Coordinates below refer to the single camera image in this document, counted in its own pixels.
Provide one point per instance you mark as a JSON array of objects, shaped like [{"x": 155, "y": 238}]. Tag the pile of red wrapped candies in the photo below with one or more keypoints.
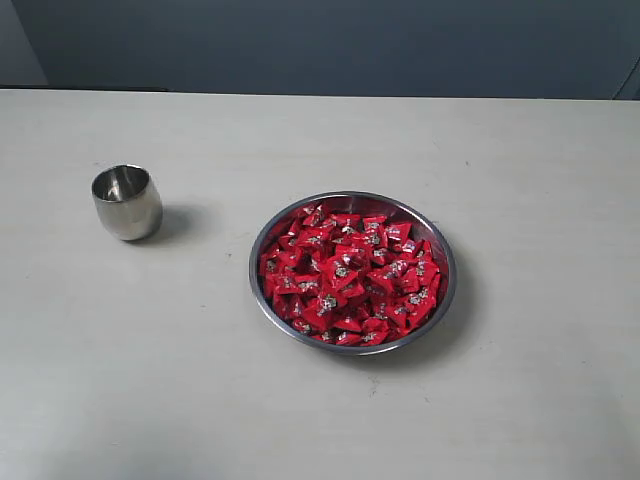
[{"x": 350, "y": 280}]

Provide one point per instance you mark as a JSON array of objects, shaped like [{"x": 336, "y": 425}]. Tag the round steel bowl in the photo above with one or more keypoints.
[{"x": 440, "y": 295}]

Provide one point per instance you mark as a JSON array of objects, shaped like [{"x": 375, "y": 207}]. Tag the stainless steel cup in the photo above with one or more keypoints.
[{"x": 127, "y": 202}]

